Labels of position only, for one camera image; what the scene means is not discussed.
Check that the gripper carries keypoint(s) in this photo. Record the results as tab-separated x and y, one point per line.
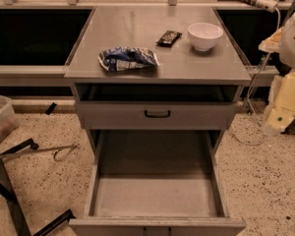
293	46

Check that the blue chip bag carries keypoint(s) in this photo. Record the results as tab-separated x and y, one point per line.
119	59

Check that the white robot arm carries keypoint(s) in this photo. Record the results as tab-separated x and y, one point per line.
283	43

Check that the grey drawer cabinet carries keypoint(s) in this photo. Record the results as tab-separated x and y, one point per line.
184	74

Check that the open lower drawer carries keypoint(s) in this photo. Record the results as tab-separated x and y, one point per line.
155	183

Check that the closed upper drawer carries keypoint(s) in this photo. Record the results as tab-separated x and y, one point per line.
131	116

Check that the white bowl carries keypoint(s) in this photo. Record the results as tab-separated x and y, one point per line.
204	36

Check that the black snack packet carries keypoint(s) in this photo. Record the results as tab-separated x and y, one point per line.
169	38

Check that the thin metal rod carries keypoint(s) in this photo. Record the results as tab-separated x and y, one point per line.
31	151

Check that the small black floor object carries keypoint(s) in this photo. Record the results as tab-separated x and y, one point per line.
50	108

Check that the clear plastic bin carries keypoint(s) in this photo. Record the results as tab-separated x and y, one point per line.
8	119

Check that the black metal stand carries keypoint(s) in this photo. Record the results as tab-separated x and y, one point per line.
15	209

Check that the black drawer handle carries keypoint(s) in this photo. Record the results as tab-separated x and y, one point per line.
157	114

